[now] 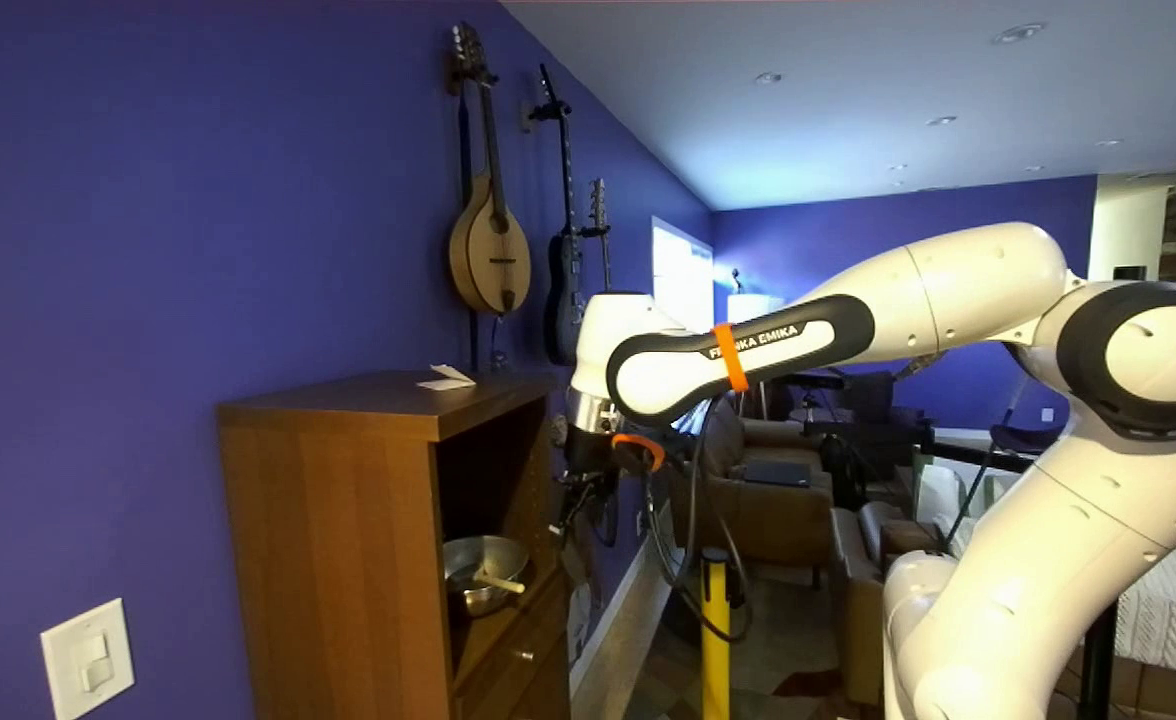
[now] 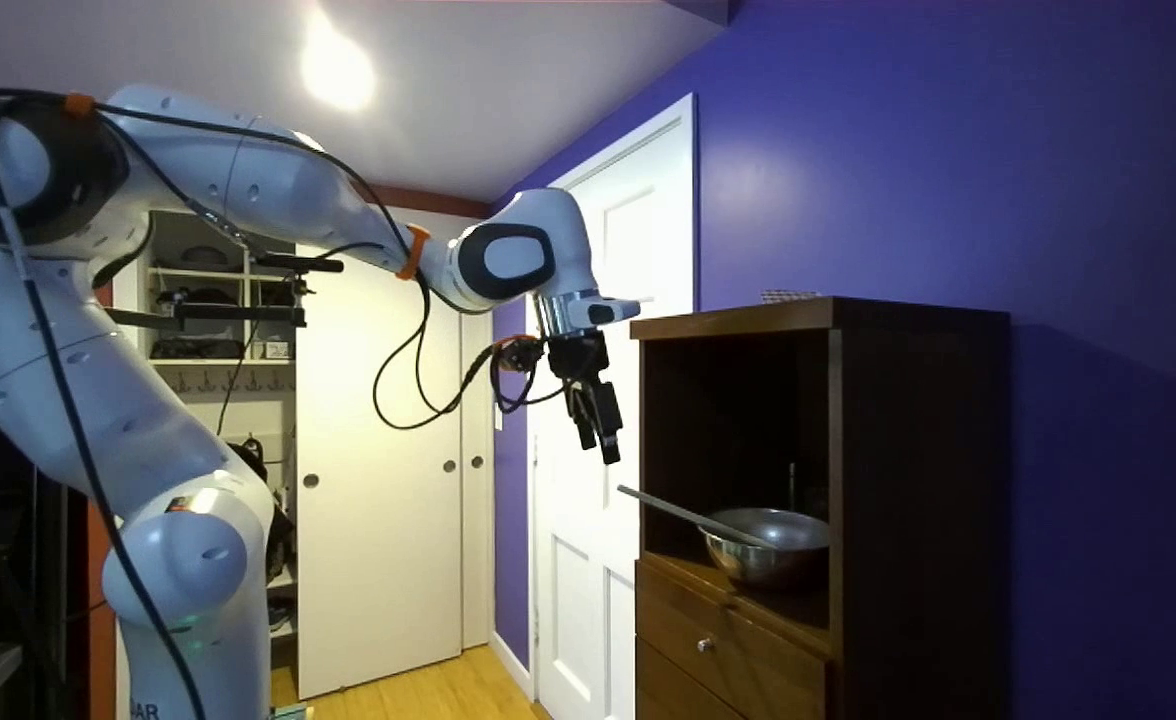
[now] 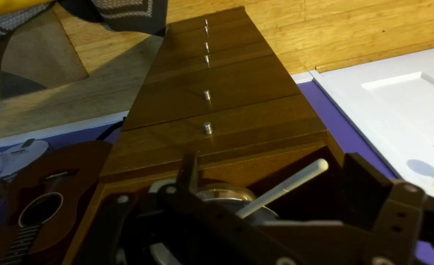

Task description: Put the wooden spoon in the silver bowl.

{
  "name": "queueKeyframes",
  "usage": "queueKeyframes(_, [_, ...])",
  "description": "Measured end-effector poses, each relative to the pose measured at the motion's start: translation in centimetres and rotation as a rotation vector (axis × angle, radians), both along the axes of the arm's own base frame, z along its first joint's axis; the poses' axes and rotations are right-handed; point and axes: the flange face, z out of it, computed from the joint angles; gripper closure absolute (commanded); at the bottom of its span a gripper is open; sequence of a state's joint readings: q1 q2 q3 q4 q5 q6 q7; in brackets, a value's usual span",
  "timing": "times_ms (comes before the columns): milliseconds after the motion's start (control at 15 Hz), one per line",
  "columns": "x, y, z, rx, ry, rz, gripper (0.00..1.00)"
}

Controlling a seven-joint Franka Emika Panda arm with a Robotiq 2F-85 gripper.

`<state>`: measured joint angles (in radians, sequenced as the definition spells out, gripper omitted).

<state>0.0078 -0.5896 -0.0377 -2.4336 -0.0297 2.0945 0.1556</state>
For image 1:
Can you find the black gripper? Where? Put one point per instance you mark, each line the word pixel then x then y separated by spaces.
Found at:
pixel 596 465

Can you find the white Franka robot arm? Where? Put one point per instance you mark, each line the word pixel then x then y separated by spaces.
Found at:
pixel 1014 306

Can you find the silver metal bowl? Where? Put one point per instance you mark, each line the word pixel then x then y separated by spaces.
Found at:
pixel 471 563

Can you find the black electric guitar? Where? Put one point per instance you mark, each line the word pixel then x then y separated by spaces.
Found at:
pixel 564 315

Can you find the brown sofa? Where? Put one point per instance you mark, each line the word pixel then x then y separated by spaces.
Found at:
pixel 763 502

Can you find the small white flat object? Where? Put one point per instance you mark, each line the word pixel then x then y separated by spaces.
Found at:
pixel 447 383

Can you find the silver drawer knob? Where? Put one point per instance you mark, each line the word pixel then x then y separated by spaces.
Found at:
pixel 526 655

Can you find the white window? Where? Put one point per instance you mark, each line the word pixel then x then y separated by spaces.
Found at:
pixel 677 275

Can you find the yellow pole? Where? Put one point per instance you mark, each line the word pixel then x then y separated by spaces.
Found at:
pixel 717 640

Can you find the white shade tripod lamp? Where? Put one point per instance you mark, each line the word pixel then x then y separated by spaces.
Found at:
pixel 751 300

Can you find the tan mandolin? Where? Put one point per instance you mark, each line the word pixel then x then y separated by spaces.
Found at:
pixel 489 252

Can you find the small brown guitar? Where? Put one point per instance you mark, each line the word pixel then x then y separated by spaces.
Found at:
pixel 596 212

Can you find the brown wooden cabinet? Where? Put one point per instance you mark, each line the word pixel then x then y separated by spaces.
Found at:
pixel 333 563

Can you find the bed with white blanket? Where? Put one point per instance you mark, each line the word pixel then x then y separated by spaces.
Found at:
pixel 1168 612

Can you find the black camera stand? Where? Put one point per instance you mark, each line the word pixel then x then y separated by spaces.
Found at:
pixel 1096 667

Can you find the white light switch plate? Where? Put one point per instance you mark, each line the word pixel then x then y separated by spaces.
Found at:
pixel 86 660

